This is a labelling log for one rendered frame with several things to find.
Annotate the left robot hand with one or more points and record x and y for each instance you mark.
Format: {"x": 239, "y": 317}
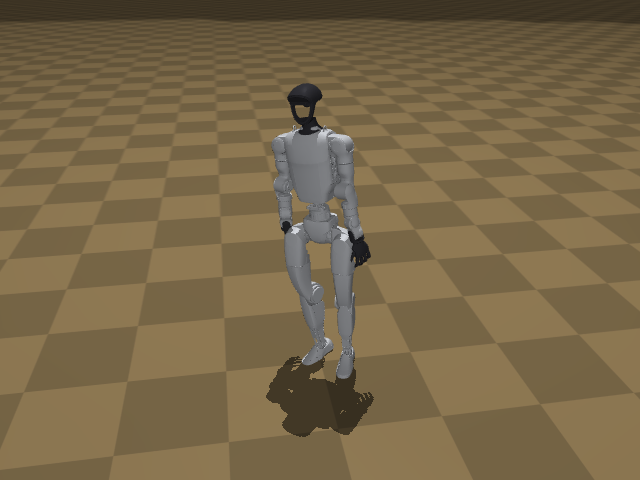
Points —
{"x": 360, "y": 249}

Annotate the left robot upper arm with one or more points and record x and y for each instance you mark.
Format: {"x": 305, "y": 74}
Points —
{"x": 343, "y": 146}

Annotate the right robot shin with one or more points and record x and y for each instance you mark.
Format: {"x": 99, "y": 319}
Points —
{"x": 314, "y": 314}

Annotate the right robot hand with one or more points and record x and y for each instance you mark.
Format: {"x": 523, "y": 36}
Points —
{"x": 286, "y": 225}

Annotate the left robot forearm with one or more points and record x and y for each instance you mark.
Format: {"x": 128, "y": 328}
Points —
{"x": 349, "y": 206}

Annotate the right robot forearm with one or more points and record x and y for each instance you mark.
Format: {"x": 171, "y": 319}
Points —
{"x": 284, "y": 207}

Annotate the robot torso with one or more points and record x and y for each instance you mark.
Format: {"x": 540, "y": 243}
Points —
{"x": 314, "y": 175}

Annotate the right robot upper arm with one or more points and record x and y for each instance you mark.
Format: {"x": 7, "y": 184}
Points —
{"x": 283, "y": 182}

